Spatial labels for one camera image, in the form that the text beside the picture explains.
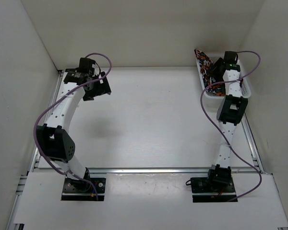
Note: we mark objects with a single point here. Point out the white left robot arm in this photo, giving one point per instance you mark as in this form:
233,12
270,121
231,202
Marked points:
52,138

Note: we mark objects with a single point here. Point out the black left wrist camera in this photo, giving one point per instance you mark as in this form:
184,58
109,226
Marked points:
86,65

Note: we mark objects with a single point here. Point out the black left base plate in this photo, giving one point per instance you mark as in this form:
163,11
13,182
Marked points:
79,191

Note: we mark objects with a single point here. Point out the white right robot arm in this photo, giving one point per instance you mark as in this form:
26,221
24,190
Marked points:
229,115

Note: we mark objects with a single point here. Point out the white plastic basket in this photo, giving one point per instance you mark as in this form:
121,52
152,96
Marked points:
245,89

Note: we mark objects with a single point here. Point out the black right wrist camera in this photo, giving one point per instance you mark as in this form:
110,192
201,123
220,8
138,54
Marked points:
230,59

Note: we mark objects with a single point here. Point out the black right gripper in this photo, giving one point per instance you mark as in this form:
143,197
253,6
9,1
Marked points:
219,63

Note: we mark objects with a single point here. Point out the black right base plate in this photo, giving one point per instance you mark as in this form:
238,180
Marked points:
205,192

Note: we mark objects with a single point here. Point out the orange camouflage shorts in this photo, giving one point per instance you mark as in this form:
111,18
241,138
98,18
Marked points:
206,65

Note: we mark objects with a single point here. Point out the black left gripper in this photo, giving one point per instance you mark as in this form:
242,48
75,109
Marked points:
103,88

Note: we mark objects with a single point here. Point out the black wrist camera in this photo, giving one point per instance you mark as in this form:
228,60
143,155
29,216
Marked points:
230,59
86,65

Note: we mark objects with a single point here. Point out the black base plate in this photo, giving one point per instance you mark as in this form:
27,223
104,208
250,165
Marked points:
79,191
205,192

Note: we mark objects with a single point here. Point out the aluminium table frame rail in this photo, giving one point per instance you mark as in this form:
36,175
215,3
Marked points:
147,139

